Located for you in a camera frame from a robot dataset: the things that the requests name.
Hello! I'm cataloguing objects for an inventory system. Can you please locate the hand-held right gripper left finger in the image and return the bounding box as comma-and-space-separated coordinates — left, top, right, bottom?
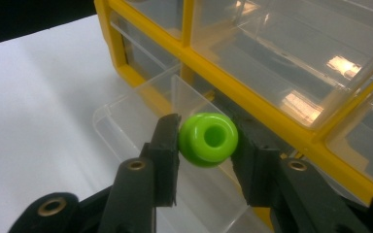
98, 113, 183, 233

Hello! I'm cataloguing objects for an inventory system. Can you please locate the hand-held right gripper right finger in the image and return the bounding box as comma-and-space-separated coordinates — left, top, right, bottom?
231, 119, 370, 233

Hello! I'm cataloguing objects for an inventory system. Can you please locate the clear plastic pull-out drawer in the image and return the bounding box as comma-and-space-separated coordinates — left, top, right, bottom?
91, 74, 273, 233

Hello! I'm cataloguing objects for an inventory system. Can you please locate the green plastic bushing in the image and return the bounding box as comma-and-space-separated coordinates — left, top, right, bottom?
178, 112, 240, 169

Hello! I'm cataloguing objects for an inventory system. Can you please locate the yellow black drawer organizer cabinet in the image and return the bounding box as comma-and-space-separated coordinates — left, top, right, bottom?
93, 0, 373, 233

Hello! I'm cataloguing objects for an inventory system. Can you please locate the grid of clear drawers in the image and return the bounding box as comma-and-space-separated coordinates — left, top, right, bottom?
110, 0, 373, 192

